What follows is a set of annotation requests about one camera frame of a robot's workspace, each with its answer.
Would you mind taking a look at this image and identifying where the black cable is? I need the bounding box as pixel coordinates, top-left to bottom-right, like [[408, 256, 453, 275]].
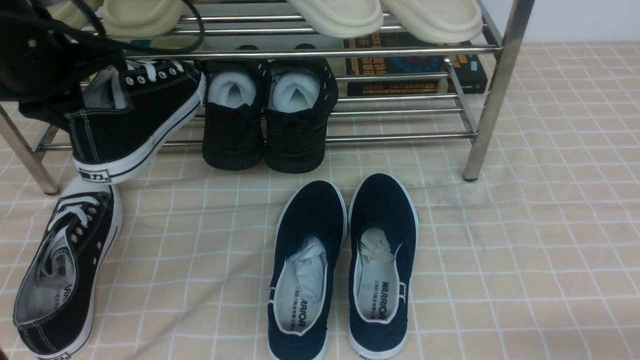
[[30, 0, 205, 55]]

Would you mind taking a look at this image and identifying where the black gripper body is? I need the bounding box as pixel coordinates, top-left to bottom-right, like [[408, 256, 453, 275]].
[[0, 0, 125, 131]]

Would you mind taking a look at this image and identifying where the beige checkered floor cloth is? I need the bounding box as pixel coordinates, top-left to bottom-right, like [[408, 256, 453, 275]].
[[0, 42, 640, 360]]

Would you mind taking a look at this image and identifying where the black canvas lace-up sneaker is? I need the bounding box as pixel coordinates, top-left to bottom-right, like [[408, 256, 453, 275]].
[[13, 177, 123, 360], [63, 59, 207, 184]]

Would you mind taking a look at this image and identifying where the black knit shoe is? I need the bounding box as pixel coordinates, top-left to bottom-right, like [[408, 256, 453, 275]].
[[202, 58, 272, 171], [264, 57, 339, 174]]

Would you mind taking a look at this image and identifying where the navy slip-on shoe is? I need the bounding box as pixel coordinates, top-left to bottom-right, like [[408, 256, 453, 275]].
[[267, 180, 348, 360], [349, 173, 419, 360]]

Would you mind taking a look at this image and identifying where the silver metal shoe rack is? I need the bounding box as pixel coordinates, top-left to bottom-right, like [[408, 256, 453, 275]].
[[1, 0, 535, 196]]

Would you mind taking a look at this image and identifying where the dark book with yellow text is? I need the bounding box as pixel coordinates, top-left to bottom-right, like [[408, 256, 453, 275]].
[[343, 32, 489, 97]]

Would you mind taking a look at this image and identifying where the cream foam slipper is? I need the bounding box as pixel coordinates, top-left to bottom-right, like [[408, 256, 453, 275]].
[[102, 0, 188, 39], [46, 0, 90, 30], [287, 0, 384, 39], [381, 0, 483, 44]]

